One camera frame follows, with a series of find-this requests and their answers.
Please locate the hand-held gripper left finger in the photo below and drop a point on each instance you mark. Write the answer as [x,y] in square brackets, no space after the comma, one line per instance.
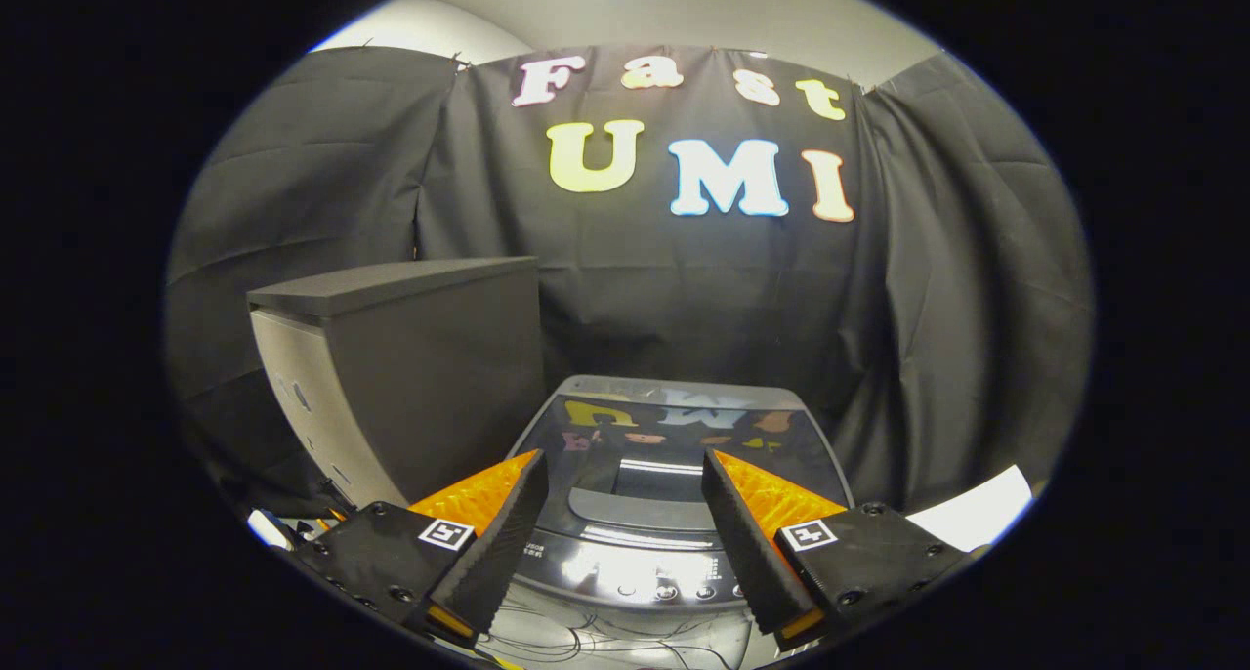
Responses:
[503,553]

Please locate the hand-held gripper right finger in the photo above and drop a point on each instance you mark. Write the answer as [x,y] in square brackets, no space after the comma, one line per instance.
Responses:
[747,553]

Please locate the grey washing machine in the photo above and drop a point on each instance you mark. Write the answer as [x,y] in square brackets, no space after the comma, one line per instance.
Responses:
[635,572]

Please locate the dark grey cabinet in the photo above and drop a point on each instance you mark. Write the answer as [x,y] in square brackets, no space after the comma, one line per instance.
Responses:
[439,377]

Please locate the white sheet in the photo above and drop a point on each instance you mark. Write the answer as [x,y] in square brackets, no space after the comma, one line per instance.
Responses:
[977,514]

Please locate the black backdrop cloth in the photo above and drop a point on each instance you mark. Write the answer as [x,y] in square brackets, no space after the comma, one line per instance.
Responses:
[928,309]

